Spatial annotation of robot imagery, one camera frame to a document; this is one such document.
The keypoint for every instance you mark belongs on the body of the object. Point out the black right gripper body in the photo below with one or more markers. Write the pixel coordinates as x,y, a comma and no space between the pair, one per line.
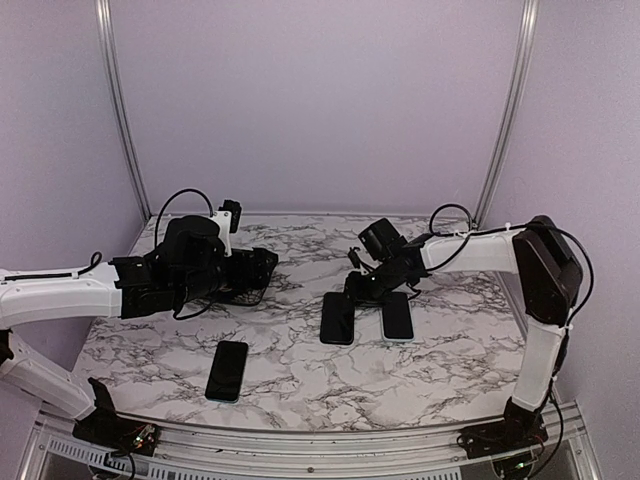
384,282

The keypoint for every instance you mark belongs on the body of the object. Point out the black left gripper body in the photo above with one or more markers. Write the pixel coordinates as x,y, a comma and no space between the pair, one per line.
198,283

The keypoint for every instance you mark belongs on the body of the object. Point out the black phone case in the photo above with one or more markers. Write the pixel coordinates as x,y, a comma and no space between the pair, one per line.
336,343

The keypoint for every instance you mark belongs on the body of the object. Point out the light blue phone case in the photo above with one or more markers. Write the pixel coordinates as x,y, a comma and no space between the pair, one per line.
398,340

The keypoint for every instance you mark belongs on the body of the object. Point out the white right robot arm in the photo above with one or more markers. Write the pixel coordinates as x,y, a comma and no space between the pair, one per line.
537,252

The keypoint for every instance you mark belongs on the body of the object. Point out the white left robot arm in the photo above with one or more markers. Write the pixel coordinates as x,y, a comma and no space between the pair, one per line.
40,296

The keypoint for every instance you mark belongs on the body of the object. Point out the black square floral plate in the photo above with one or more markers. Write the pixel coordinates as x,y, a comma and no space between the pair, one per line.
235,286

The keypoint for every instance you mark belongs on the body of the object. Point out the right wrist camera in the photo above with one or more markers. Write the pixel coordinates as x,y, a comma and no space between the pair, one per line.
354,258

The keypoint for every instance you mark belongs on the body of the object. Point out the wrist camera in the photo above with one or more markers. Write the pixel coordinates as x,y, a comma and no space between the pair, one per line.
227,218
354,258

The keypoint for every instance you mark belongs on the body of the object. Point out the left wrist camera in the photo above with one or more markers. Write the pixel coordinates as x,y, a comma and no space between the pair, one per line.
227,218

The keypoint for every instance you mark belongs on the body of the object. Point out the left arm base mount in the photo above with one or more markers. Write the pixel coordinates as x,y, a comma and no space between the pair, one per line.
105,427

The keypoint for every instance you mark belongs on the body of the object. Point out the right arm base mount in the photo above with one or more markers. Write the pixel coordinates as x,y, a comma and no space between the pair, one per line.
518,428

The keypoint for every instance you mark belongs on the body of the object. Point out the front aluminium rail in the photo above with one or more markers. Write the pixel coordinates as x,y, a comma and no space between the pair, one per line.
187,451

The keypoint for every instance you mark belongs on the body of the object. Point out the left aluminium frame post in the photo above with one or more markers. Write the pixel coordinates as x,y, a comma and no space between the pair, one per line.
109,52

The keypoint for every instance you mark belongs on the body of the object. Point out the aluminium frame post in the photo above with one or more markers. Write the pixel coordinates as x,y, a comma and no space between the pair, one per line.
109,52
515,91

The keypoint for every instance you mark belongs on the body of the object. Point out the right aluminium frame post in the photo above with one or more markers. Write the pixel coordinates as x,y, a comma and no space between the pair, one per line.
515,91

